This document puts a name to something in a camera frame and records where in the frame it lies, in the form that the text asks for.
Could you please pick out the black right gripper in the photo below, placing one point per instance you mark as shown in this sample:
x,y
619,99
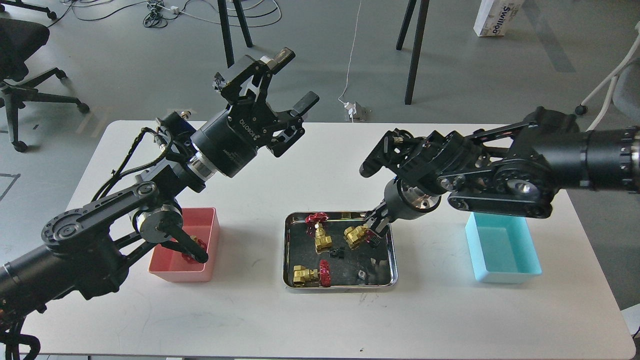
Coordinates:
x,y
377,221

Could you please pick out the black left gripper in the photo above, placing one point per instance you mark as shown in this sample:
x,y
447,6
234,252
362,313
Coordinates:
x,y
231,140

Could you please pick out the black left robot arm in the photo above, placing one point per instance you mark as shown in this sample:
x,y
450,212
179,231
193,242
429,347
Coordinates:
x,y
92,248

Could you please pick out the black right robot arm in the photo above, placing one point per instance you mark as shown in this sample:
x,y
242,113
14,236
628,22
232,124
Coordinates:
x,y
515,169

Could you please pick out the brass valve top right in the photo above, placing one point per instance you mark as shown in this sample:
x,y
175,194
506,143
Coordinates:
x,y
355,236

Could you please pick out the brass valve bottom left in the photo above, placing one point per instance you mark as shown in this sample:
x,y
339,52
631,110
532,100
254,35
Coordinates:
x,y
302,275

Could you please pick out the brass valve top middle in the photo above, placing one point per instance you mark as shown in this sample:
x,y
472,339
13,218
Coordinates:
x,y
315,229

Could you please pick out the light blue plastic box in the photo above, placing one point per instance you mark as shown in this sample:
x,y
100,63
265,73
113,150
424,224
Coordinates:
x,y
501,249

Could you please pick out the pink plastic box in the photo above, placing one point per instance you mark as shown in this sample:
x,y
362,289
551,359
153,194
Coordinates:
x,y
177,267

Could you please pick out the white cardboard box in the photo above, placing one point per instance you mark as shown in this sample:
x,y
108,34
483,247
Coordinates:
x,y
494,16

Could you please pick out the shiny metal tray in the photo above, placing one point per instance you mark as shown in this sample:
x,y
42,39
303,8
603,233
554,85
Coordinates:
x,y
299,249

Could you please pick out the white power adapter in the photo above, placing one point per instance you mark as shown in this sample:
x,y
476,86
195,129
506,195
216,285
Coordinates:
x,y
355,112

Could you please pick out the black table leg right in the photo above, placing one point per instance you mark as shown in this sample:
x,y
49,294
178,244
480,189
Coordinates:
x,y
417,43

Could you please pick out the black office chair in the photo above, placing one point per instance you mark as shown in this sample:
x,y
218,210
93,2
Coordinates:
x,y
20,40

